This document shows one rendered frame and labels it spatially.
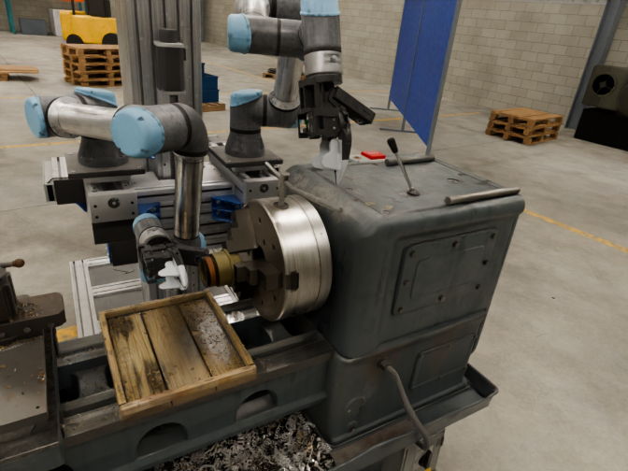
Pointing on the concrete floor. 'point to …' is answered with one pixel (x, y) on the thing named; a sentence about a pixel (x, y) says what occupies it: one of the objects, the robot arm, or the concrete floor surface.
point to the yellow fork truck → (90, 24)
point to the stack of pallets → (92, 64)
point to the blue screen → (422, 64)
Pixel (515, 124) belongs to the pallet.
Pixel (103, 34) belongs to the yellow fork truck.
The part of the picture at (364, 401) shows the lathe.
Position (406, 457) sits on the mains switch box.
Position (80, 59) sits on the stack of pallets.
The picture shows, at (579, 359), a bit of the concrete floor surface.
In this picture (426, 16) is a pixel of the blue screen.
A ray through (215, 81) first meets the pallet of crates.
